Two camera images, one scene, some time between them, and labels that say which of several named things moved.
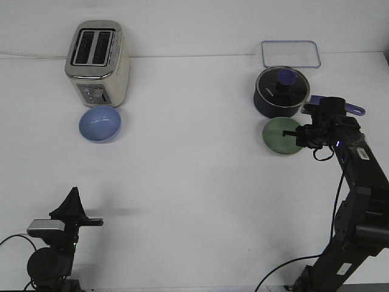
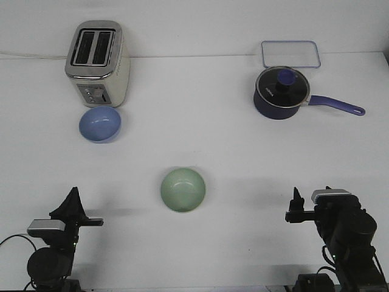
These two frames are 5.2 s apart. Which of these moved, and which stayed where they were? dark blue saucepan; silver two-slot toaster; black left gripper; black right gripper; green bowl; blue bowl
Moved: green bowl; black right gripper
Stayed: dark blue saucepan; silver two-slot toaster; black left gripper; blue bowl
